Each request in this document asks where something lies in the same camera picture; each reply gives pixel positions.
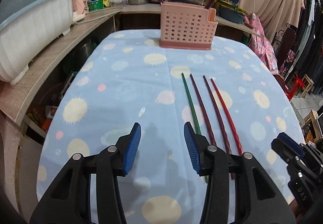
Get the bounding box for green chopstick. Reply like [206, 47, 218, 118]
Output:
[181, 73, 209, 184]

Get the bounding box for pink perforated utensil basket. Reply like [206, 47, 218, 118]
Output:
[159, 1, 219, 50]

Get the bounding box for wooden stool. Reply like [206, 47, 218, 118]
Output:
[301, 74, 315, 96]

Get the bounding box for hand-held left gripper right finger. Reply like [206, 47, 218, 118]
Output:
[183, 122, 296, 224]

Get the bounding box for hanging clothes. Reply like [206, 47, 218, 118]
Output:
[290, 0, 323, 93]

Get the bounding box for blue basin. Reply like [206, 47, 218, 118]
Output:
[218, 3, 246, 24]

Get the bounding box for wooden counter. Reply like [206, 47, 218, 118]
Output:
[0, 3, 263, 126]

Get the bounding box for maroon chopstick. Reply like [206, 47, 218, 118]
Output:
[203, 76, 235, 180]
[190, 74, 217, 146]

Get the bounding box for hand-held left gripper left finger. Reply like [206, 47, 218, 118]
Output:
[30, 122, 142, 224]

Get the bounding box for light blue printed tablecloth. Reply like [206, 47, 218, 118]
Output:
[37, 30, 307, 222]

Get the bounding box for white ribbed dish tub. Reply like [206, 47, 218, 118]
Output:
[0, 0, 76, 85]

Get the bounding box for pink floral cloth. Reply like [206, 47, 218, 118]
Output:
[243, 15, 279, 75]

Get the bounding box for black metal chair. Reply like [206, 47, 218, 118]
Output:
[274, 28, 297, 63]

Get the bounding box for red plastic stool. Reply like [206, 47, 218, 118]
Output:
[286, 76, 303, 98]

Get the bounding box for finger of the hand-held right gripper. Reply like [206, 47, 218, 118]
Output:
[271, 133, 307, 164]

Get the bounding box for clear plastic food container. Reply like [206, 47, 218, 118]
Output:
[103, 0, 129, 7]

